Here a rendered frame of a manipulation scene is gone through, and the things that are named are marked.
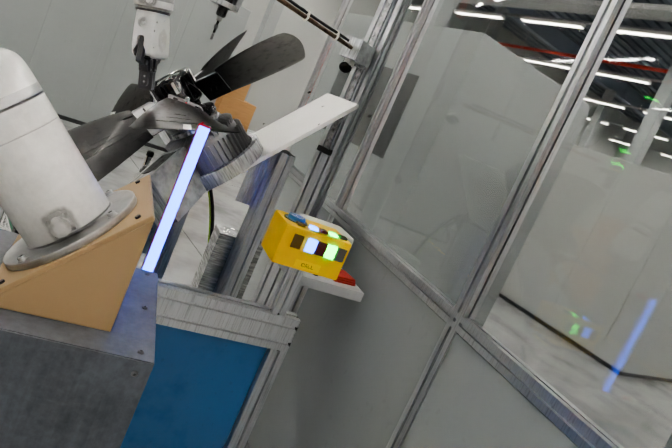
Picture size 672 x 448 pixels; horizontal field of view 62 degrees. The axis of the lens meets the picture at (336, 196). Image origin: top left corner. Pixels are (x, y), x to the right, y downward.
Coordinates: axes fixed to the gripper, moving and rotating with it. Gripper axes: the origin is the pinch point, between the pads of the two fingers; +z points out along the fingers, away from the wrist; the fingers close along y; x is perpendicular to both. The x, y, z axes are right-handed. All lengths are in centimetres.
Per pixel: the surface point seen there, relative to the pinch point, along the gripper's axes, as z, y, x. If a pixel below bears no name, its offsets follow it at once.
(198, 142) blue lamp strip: 8.4, -19.7, -20.0
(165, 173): 21.2, 2.4, -5.7
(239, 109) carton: 88, 811, 186
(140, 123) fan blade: 8.0, -12.0, -4.7
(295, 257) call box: 29, -15, -42
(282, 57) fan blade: -10.2, 24.8, -25.4
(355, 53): -15, 64, -42
